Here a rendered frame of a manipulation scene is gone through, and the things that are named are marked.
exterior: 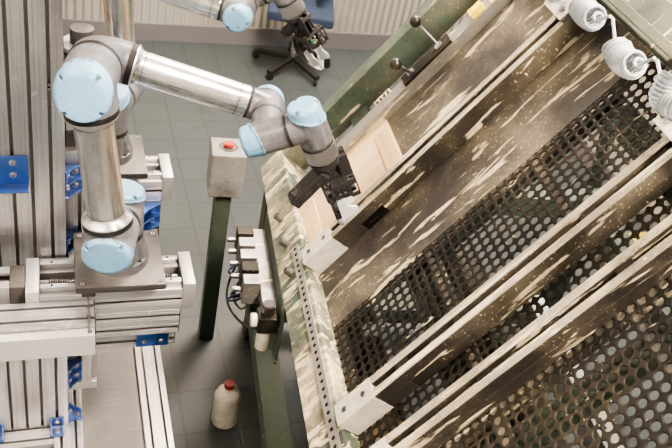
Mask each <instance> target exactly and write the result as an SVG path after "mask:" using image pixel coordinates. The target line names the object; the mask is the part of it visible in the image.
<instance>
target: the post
mask: <svg viewBox="0 0 672 448"><path fill-rule="evenodd" d="M230 206H231V198H228V197H213V204H212V213H211V221H210V230H209V239H208V247H207V256H206V265H205V274H204V282H203V291H202V300H201V308H200V317H199V326H198V336H199V339H213V336H214V328H215V321H216V313H217V305H218V298H219V290H220V282H221V275H222V267H223V259H224V252H225V244H226V236H227V229H228V221H229V213H230Z"/></svg>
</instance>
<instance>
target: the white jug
mask: <svg viewBox="0 0 672 448"><path fill-rule="evenodd" d="M240 403H241V392H240V390H239V388H238V387H237V386H236V385H235V382H234V381H233V380H226V381H225V383H224V384H222V385H220V386H219V387H218V388H217V389H216V391H215V393H214V399H213V406H212V414H211V421H212V423H213V424H214V426H216V427H217V428H219V429H230V428H232V427H233V426H235V424H236V423H237V420H238V415H239V409H240Z"/></svg>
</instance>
